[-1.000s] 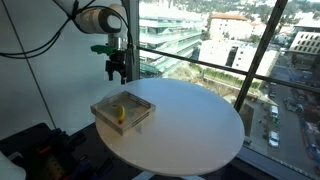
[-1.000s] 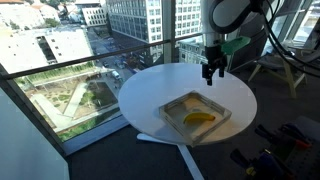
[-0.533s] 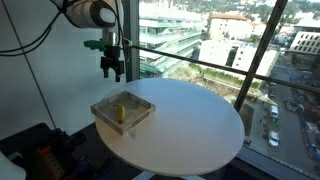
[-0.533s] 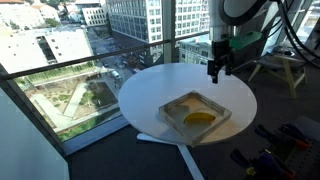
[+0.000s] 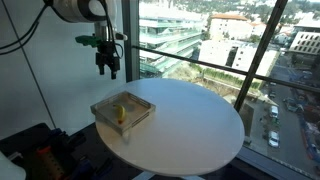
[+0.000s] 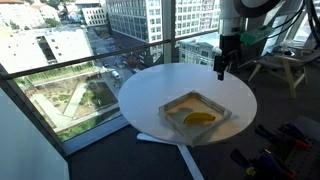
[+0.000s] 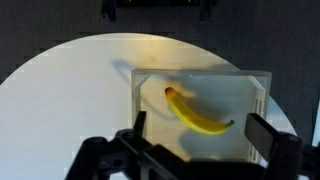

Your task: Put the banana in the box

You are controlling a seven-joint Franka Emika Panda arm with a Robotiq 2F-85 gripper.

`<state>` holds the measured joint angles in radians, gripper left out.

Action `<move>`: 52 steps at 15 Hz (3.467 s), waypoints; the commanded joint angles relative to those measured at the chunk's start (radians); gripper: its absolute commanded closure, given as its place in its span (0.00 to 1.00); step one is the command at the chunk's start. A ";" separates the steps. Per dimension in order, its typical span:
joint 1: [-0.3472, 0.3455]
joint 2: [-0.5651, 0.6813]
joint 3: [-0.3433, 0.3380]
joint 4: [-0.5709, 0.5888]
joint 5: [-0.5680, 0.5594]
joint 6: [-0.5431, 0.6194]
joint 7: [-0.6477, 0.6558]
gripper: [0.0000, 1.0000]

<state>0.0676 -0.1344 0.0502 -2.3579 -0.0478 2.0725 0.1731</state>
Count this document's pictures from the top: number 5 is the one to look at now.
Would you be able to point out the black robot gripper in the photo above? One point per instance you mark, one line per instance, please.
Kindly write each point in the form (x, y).
(106, 56)

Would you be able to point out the yellow banana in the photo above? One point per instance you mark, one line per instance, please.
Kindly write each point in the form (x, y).
(121, 113)

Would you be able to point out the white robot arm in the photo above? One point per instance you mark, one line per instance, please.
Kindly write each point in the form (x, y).
(102, 14)

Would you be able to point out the shallow wooden tray box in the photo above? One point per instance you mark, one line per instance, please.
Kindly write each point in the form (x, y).
(137, 109)

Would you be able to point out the round white table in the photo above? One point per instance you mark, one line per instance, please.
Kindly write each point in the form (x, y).
(193, 131)

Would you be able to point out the white rounded object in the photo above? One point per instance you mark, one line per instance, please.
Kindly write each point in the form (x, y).
(9, 170)

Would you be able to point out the black window railing bar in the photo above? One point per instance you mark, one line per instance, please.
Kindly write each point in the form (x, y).
(264, 78)

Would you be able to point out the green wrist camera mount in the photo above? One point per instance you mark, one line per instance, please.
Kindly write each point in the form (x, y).
(86, 40)

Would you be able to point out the blue handled clamp tool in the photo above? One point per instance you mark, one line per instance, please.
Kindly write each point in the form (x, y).
(85, 171)

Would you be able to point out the orange handled clamp tool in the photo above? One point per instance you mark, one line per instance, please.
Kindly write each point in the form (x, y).
(50, 163)

